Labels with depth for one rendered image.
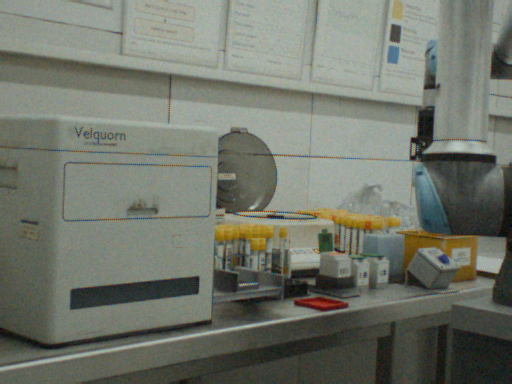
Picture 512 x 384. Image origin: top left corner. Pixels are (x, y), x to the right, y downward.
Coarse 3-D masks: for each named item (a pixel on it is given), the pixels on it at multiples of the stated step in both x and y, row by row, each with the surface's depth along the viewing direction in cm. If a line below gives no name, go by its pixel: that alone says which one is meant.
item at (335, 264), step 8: (320, 256) 155; (328, 256) 154; (336, 256) 153; (344, 256) 155; (320, 264) 155; (328, 264) 154; (336, 264) 153; (344, 264) 154; (320, 272) 155; (328, 272) 154; (336, 272) 153; (344, 272) 154
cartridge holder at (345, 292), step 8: (320, 280) 155; (328, 280) 153; (336, 280) 152; (344, 280) 153; (352, 280) 155; (312, 288) 156; (320, 288) 155; (328, 288) 153; (336, 288) 152; (344, 288) 153; (352, 288) 154; (360, 288) 154; (344, 296) 151
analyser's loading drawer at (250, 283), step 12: (216, 276) 132; (228, 276) 130; (240, 276) 135; (252, 276) 133; (264, 276) 139; (276, 276) 137; (216, 288) 132; (228, 288) 130; (240, 288) 130; (252, 288) 131; (264, 288) 134; (276, 288) 135; (216, 300) 126; (228, 300) 128
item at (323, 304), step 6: (294, 300) 142; (300, 300) 143; (306, 300) 144; (312, 300) 145; (318, 300) 146; (324, 300) 146; (330, 300) 145; (336, 300) 144; (306, 306) 140; (312, 306) 139; (318, 306) 138; (324, 306) 138; (330, 306) 139; (336, 306) 140; (342, 306) 141; (348, 306) 142
